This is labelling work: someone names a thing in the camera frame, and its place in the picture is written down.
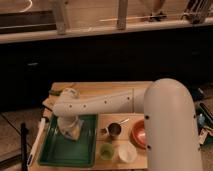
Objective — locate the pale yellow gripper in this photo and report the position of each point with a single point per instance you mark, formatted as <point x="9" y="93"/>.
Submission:
<point x="70" y="127"/>

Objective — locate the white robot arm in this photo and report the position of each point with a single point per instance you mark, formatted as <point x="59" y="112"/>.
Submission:
<point x="172" y="140"/>

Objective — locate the green plastic tray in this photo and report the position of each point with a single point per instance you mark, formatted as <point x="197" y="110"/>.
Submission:
<point x="59" y="151"/>

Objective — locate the metal measuring cup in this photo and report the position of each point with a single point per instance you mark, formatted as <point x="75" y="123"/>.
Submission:
<point x="114" y="129"/>

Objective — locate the black pole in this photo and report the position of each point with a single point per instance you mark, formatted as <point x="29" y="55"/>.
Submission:
<point x="24" y="156"/>

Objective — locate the green plastic cup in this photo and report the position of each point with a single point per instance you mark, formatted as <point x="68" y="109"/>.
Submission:
<point x="106" y="151"/>

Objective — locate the white plastic cup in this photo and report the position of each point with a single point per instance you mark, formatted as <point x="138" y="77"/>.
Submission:
<point x="127" y="152"/>

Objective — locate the orange bowl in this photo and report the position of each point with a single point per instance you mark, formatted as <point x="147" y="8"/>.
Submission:
<point x="138" y="134"/>

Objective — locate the green bin with items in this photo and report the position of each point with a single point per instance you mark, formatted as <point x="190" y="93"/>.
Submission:
<point x="205" y="124"/>

